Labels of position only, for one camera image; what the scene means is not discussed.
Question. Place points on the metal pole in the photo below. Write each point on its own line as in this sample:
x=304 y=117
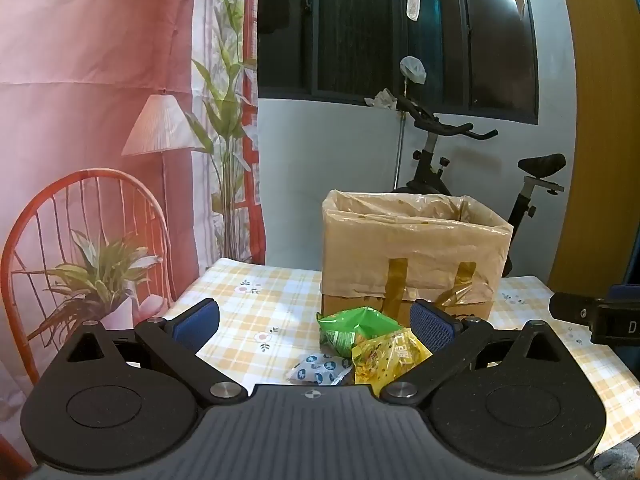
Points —
x=400 y=155

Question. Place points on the black exercise bike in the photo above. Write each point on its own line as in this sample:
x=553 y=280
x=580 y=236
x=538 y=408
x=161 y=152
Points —
x=542 y=164

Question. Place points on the wooden door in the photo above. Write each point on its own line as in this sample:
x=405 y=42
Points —
x=600 y=110

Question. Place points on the large yellow snack packet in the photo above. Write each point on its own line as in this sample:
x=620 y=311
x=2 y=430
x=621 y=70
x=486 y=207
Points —
x=385 y=360

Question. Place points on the printed backdrop cloth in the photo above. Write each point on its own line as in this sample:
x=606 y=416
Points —
x=75 y=60

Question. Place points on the crumpled white tissue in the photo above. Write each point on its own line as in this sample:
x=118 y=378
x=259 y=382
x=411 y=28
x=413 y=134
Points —
x=382 y=99

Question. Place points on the green snack packet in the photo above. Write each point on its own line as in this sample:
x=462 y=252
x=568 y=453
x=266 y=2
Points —
x=350 y=330

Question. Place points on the dark framed window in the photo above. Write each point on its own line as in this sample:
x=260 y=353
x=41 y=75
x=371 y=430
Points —
x=350 y=35

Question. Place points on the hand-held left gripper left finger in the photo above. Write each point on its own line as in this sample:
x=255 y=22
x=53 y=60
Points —
x=200 y=317

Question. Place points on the yellow checked tablecloth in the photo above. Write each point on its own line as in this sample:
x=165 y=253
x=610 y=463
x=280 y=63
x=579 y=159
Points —
x=250 y=300

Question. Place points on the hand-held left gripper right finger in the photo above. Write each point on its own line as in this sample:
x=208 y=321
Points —
x=432 y=325

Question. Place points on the white plastic bag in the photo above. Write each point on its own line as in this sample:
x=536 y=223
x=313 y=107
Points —
x=414 y=67

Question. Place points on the large white blue-dotted packet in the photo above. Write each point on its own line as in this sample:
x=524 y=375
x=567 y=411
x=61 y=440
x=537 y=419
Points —
x=317 y=366

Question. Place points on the cardboard box with plastic liner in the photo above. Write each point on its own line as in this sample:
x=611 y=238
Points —
x=415 y=250

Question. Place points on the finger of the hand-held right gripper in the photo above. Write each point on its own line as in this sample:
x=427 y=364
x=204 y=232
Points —
x=625 y=292
x=570 y=306

